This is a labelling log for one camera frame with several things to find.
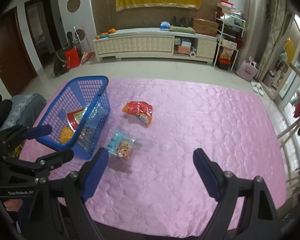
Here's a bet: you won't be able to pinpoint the red yellow snack packet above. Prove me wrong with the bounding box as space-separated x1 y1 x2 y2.
66 105 89 132

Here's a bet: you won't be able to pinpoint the blue plastic basket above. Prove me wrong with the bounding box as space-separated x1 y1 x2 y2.
37 76 110 160

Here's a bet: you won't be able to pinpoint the light blue cake packet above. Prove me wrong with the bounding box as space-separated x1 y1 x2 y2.
107 129 142 164
78 102 107 153

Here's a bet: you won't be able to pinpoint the cartoon cake snack packet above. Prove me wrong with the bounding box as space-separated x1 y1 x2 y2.
59 127 74 144

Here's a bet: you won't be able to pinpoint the person's hand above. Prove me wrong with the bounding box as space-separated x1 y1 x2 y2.
4 199 23 212

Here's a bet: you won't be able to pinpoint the grey blue chair cushion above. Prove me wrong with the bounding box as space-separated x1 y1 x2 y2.
0 93 47 131

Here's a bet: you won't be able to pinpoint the dark bag on floor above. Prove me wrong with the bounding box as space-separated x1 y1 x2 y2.
53 49 69 77

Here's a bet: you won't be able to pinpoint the brown wooden door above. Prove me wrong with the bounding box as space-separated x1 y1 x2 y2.
0 8 37 96

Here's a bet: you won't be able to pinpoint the red bag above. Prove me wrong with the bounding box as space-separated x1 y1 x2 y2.
65 47 81 69

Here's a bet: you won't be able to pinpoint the oranges on plate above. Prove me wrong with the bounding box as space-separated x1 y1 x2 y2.
95 28 116 40

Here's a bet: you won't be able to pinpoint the white slippers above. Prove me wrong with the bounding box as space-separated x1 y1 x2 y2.
250 81 264 96

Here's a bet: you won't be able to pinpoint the pink gift bag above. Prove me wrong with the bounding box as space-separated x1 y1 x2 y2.
236 57 258 82

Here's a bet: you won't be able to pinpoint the cream tv cabinet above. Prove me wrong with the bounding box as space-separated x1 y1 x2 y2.
93 28 217 64

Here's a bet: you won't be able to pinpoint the white metal shelf rack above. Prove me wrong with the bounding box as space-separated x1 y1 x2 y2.
213 11 246 71

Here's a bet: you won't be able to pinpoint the cardboard box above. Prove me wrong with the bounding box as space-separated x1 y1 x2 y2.
192 18 219 37

